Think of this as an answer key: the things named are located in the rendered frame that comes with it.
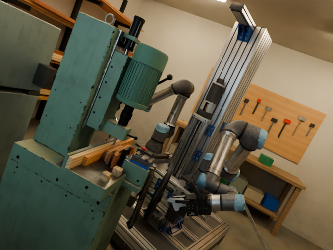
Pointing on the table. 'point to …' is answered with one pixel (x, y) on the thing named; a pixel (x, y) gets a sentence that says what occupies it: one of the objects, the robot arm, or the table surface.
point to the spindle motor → (142, 76)
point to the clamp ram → (124, 155)
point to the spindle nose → (126, 115)
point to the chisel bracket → (116, 129)
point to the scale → (93, 146)
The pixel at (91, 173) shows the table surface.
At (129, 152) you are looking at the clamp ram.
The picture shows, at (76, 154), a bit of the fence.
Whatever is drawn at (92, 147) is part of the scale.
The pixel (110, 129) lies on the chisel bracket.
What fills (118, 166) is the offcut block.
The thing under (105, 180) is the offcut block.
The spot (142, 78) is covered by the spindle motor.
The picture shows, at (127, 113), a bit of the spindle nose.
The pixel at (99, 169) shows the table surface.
